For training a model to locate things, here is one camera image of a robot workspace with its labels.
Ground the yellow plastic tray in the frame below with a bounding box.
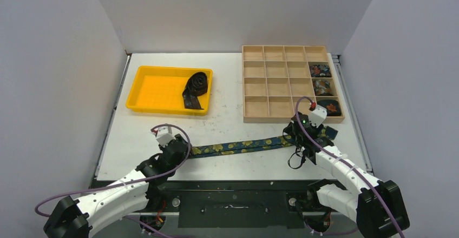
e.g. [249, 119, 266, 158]
[126, 65, 213, 116]

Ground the rolled tie top slot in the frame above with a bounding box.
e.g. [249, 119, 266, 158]
[309, 63, 332, 78]

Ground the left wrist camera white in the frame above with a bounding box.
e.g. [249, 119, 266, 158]
[150, 126, 175, 147]

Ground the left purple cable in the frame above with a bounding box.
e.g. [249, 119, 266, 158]
[34, 123, 192, 217]

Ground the black patterned tie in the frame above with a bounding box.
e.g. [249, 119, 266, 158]
[182, 71, 208, 110]

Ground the blue yellow floral tie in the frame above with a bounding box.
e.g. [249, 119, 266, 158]
[189, 128, 319, 158]

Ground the rolled tie middle slot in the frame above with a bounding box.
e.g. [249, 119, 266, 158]
[313, 80, 333, 96]

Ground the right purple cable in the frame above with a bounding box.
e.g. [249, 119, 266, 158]
[294, 96, 408, 238]

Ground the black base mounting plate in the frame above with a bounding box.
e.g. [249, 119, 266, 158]
[133, 180, 330, 231]

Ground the rolled tie slot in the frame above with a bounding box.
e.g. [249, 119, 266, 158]
[317, 99, 342, 116]
[309, 63, 332, 78]
[313, 80, 333, 96]

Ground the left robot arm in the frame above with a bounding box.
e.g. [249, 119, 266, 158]
[43, 134, 191, 237]

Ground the wooden compartment box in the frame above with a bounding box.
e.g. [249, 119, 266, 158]
[242, 45, 345, 123]

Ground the purple cable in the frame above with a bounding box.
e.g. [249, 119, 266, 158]
[34, 123, 192, 217]
[294, 96, 408, 238]

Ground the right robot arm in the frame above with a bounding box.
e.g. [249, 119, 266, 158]
[283, 112, 410, 237]

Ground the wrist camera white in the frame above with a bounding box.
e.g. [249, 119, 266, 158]
[150, 126, 175, 147]
[308, 104, 327, 128]

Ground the rolled tie bottom slot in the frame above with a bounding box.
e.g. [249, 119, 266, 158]
[317, 99, 342, 116]

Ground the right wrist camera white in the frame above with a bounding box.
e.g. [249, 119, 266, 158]
[308, 104, 327, 128]

